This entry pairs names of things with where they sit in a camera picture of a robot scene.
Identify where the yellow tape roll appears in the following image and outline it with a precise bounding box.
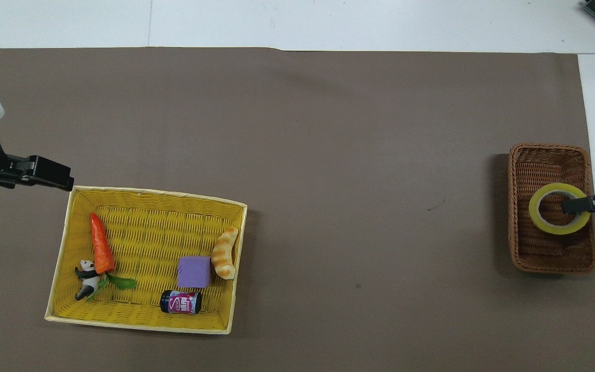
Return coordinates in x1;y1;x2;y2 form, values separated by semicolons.
528;182;592;236

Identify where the yellow woven basket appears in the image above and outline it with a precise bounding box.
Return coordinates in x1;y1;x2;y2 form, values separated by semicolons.
44;186;248;335

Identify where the brown wicker basket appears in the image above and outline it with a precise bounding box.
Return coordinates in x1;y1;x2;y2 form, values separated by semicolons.
507;143;595;274

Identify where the orange toy carrot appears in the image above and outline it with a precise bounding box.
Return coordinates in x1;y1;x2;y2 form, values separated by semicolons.
89;212;138;301

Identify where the panda figure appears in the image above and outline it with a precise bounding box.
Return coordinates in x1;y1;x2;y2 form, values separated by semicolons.
74;259;102;302

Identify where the purple cube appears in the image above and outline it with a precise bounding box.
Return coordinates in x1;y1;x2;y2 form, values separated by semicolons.
177;255;212;289

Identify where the dark can with pink label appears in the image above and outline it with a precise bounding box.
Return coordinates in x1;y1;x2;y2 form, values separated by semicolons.
160;290;203;315

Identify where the toy bread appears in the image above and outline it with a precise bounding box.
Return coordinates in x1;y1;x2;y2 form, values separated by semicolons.
211;226;240;281

